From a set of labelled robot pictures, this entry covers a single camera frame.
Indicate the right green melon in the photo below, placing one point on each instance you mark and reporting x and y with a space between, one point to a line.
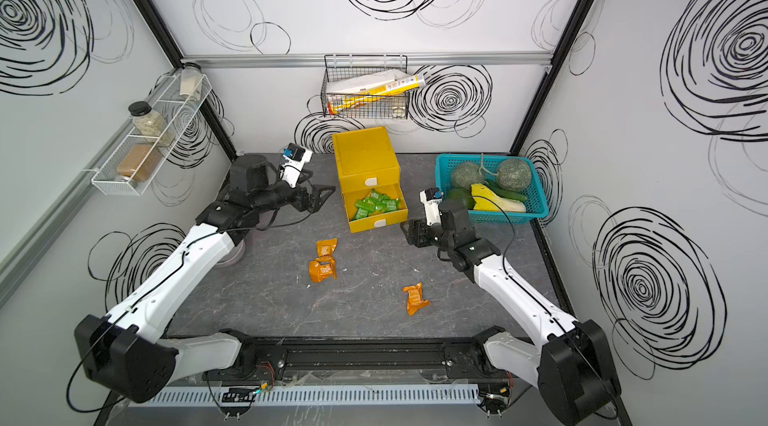
514 174

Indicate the yellow white package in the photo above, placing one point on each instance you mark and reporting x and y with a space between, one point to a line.
375 88

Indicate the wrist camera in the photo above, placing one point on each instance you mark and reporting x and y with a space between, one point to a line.
295 158
431 199

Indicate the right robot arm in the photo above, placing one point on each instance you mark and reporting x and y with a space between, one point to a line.
569 362

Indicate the green cucumber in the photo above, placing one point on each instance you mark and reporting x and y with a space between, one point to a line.
507 194

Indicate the orange cookie packet large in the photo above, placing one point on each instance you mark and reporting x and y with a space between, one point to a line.
322 268

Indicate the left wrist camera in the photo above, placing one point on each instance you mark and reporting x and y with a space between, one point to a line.
295 158

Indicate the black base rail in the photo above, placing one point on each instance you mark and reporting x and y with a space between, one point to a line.
279 359

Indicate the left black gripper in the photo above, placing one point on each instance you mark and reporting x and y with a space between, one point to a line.
302 205

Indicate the left green melon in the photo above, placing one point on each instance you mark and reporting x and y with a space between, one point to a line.
467 174

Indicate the green cookie packet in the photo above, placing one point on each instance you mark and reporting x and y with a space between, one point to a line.
363 210
376 199
391 205

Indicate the white slotted cable duct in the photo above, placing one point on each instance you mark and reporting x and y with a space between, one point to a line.
330 395

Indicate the green melon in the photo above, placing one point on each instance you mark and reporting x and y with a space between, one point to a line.
467 174
514 174

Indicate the yellow white cabbage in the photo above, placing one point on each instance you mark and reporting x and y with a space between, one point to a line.
487 201

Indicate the yellow drawer cabinet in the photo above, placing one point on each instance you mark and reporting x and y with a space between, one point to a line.
366 162

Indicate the black wire wall basket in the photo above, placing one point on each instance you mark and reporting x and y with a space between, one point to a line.
341 67

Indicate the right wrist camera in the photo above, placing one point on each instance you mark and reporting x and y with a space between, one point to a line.
431 199

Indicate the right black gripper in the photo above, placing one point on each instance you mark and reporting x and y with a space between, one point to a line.
418 228

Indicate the teal plastic basket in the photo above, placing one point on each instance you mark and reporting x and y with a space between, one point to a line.
537 204

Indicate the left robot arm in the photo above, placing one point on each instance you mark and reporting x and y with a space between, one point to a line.
126 350

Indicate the black lid spice jar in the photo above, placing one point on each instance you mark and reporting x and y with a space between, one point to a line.
151 124

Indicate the yellow drawer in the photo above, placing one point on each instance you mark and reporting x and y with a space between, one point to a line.
379 219

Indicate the white wire wall shelf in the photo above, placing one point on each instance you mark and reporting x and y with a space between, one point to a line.
172 180

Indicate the green avocado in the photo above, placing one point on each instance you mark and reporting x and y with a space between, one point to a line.
461 195

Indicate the clear jar far shelf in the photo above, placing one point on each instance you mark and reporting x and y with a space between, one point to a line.
190 81

